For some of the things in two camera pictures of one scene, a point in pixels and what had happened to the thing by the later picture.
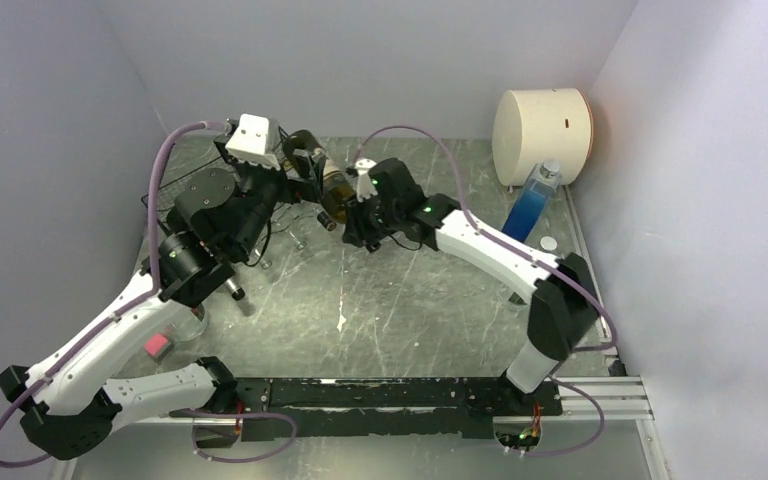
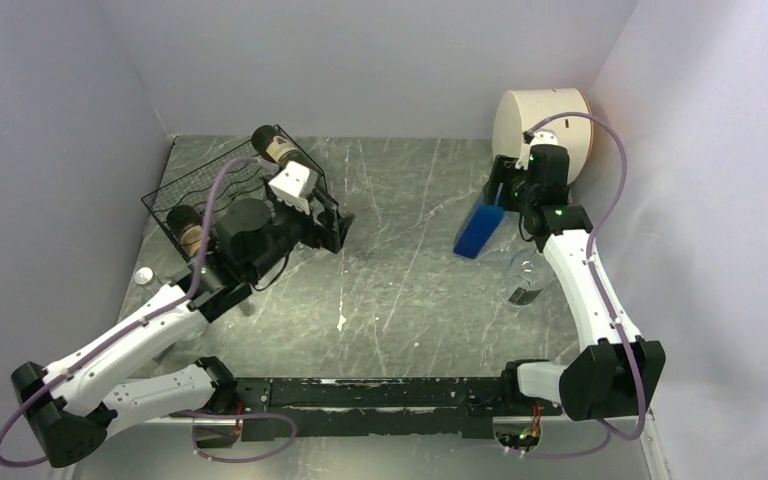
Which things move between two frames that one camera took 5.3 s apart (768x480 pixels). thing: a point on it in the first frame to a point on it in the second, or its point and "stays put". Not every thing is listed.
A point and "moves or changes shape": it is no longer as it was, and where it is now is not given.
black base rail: (292, 409) stays put
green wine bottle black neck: (338, 192) moves or changes shape
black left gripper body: (279, 184) to (292, 227)
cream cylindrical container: (533, 126) stays put
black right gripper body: (373, 220) to (514, 193)
